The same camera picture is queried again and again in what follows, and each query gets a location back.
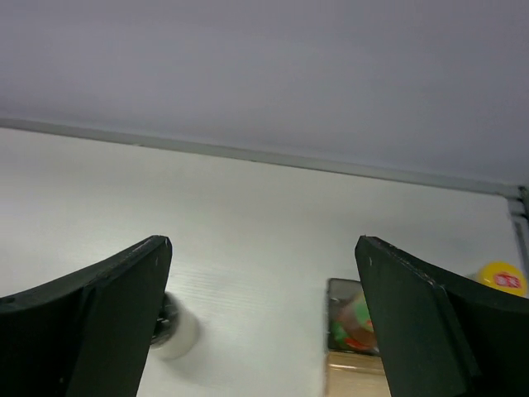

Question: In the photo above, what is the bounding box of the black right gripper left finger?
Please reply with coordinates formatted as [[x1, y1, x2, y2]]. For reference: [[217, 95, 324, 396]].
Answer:
[[1, 236, 172, 396]]

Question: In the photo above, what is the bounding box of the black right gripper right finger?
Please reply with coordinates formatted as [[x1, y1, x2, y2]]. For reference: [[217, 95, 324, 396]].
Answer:
[[355, 236, 528, 396]]

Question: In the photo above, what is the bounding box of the rear black cap powder jar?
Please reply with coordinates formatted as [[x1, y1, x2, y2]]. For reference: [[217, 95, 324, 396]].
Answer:
[[150, 292, 200, 361]]

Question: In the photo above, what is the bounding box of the clear tiered organizer tray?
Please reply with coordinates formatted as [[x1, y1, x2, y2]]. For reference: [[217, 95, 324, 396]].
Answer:
[[325, 278, 390, 397]]

